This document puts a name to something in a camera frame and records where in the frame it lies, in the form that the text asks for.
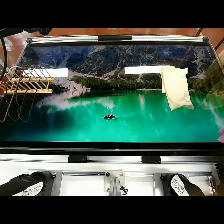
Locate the cream garment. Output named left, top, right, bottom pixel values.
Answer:
left=160, top=65, right=195, bottom=112

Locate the silver frame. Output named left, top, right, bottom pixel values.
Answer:
left=0, top=27, right=224, bottom=197

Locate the black cable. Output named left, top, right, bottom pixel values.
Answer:
left=194, top=27, right=205, bottom=38

